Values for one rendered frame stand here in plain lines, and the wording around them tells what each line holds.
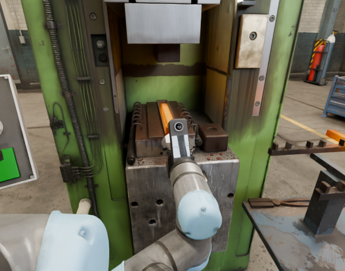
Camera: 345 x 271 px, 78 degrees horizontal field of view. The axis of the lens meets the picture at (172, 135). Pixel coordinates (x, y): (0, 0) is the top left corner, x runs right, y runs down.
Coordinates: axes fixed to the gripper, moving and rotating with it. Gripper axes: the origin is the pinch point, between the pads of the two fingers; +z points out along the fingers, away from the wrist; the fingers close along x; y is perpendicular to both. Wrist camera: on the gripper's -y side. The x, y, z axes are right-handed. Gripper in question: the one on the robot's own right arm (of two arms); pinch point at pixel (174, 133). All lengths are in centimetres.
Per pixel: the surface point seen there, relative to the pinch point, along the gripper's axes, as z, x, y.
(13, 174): -13.8, -40.9, 2.5
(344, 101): 240, 315, 67
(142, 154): 2.7, -10.4, 8.5
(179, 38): 2.4, 1.8, -27.2
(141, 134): 7.5, -10.3, 3.1
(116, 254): 17, -28, 74
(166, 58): 12.5, -0.7, -21.2
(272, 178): 102, 114, 101
